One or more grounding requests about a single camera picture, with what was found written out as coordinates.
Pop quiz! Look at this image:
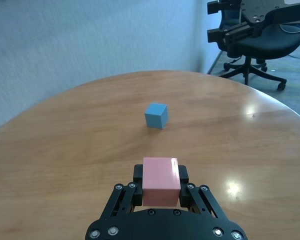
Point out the blue cube block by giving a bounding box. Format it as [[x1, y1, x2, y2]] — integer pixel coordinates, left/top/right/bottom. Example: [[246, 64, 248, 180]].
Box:
[[144, 102, 169, 130]]

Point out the pink cube block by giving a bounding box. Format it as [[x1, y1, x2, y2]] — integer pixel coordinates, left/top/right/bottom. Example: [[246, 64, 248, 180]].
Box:
[[141, 156, 181, 208]]

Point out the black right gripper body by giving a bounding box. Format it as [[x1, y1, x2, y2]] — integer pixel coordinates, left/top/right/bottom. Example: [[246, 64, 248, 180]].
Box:
[[239, 0, 300, 38]]

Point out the black office chair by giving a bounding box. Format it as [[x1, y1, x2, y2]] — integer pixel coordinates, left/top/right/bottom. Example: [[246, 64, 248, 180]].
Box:
[[216, 0, 300, 91]]

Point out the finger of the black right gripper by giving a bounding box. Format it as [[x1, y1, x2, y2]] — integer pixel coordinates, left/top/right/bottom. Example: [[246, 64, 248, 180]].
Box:
[[206, 21, 262, 51], [206, 0, 242, 15]]

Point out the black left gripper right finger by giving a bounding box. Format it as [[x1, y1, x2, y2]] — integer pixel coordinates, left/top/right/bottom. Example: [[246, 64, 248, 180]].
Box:
[[178, 164, 226, 220]]

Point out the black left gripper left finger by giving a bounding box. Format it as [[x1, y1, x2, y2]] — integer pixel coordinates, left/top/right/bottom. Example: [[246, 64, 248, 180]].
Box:
[[99, 163, 144, 221]]

